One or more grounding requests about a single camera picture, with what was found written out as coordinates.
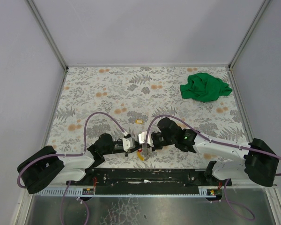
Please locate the yellow key tag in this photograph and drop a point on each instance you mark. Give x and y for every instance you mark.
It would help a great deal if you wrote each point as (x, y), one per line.
(139, 121)

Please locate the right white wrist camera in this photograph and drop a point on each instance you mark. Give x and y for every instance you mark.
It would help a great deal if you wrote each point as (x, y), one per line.
(142, 138)

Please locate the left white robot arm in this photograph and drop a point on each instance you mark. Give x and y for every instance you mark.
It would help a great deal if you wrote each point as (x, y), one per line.
(48, 167)

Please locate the patterned bracelet keyring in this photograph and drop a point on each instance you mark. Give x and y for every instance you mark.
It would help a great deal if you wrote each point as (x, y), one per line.
(146, 151)

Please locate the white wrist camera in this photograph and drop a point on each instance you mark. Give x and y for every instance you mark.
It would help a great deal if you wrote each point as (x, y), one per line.
(128, 143)
(142, 138)

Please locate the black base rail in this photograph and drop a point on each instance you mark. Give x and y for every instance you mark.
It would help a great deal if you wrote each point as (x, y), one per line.
(148, 181)

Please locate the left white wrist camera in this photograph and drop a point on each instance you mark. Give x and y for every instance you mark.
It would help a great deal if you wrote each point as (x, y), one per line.
(128, 143)

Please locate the green crumpled cloth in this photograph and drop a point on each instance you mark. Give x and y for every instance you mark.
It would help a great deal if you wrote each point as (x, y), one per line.
(204, 87)

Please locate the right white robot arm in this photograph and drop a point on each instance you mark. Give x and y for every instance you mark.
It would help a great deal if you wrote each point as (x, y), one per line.
(244, 160)

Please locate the floral table mat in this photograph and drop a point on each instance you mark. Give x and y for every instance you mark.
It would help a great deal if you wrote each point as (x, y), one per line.
(97, 100)

